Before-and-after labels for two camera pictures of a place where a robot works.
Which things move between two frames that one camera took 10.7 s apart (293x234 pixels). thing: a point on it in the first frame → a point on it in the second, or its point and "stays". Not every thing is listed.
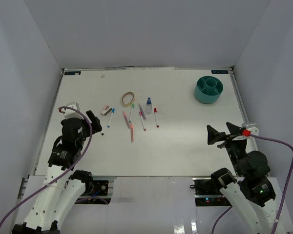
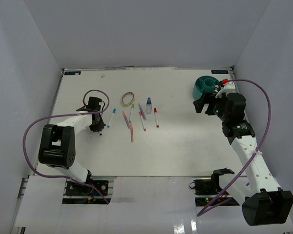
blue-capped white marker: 113,111 stays
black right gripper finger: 234,129 → 199,105
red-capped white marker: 155,110 stays
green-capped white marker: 133,106 stays
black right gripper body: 235,147 → 216,106
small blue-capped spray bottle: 149,106 stays
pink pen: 126,119 stays
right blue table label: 219,72 stays
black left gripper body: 81,139 → 98,125
